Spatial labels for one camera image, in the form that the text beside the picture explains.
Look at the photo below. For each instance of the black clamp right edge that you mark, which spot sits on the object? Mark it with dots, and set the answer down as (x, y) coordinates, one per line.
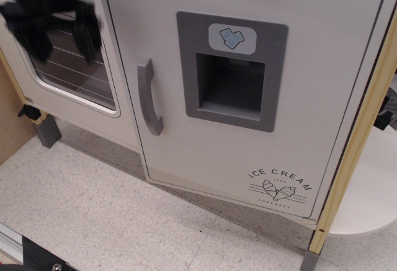
(387, 113)

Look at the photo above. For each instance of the light wooden left panel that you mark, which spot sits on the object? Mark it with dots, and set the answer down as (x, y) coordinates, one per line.
(15, 131)

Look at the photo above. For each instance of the grey ice dispenser panel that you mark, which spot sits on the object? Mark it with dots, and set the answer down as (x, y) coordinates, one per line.
(231, 69)

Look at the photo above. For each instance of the light wooden right post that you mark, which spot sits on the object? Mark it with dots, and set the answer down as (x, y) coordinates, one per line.
(377, 86)

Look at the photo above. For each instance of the white round table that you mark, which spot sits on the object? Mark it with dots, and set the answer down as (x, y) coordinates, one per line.
(369, 203)

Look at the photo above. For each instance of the grey fridge door handle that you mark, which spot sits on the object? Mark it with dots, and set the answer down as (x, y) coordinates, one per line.
(145, 74)

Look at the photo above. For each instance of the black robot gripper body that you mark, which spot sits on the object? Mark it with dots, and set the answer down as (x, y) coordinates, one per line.
(46, 14)

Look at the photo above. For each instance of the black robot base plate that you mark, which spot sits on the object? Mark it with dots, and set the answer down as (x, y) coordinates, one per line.
(38, 258)

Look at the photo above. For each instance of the grey left foot cap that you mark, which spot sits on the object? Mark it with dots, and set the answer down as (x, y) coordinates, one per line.
(48, 132)

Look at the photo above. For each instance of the white toy oven door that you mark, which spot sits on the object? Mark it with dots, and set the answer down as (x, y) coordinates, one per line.
(66, 82)

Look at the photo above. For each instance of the white toy kitchen cabinet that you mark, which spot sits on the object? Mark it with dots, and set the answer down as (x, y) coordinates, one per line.
(77, 122)

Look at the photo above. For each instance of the grey right foot cap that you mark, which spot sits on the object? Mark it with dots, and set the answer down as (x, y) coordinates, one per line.
(309, 261)

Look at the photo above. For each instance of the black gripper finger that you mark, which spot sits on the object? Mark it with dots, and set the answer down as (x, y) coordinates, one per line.
(86, 32)
(34, 39)

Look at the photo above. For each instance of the black clamp knob left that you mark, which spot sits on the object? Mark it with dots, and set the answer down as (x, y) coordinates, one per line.
(29, 111)

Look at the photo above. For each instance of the aluminium rail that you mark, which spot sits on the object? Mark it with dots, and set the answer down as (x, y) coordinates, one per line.
(11, 244)

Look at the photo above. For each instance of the grey foot cap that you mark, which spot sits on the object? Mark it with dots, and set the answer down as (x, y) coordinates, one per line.
(309, 261)
(48, 132)

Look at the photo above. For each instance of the white toy fridge door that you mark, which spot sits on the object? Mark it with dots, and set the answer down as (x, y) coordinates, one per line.
(242, 113)

